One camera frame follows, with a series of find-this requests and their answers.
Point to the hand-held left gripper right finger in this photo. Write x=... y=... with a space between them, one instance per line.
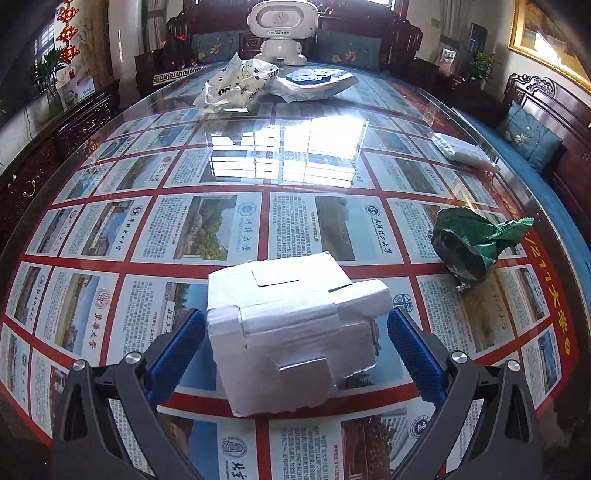
x=415 y=355

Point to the dark bag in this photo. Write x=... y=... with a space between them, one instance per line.
x=176 y=53

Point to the green plant in vase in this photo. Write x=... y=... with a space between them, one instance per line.
x=48 y=69

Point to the carved wooden long sofa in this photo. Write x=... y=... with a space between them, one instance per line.
x=568 y=120

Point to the gold framed tree painting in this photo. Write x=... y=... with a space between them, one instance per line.
x=549 y=32

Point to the blue seat pad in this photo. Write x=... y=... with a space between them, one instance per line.
x=531 y=194

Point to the white tissue packet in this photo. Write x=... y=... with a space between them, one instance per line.
x=461 y=150

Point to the small standing picture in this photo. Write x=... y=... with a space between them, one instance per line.
x=448 y=55

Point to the white standing air conditioner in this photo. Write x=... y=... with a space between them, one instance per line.
x=124 y=37

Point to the white black-printed plastic bag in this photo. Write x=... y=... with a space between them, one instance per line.
x=231 y=83

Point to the dark wooden side table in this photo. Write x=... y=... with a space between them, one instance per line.
x=452 y=87

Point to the dark tall appliance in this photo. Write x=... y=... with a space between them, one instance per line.
x=477 y=39

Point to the red knot hanging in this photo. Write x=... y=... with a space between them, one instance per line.
x=68 y=32

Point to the white robot toy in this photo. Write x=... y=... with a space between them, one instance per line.
x=281 y=23

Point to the carved wooden bench sofa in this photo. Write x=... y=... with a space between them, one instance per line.
x=397 y=41

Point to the small white box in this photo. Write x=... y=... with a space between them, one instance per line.
x=81 y=88

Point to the dark wooden TV cabinet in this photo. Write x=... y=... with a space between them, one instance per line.
x=55 y=138

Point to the white blue-printed plastic bag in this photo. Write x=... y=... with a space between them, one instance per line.
x=314 y=87

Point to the teal embroidered cushion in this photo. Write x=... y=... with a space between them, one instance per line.
x=348 y=50
x=214 y=48
x=528 y=136

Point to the patterned curtain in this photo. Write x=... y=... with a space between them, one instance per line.
x=154 y=23

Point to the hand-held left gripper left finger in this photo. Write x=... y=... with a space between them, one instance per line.
x=178 y=355

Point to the white cardboard box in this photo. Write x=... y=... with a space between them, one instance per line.
x=286 y=332

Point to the small potted plant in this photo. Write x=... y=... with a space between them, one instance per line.
x=484 y=64

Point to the black television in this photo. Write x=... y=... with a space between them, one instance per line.
x=46 y=41

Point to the green foil wrapper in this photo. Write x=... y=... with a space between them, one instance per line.
x=461 y=240

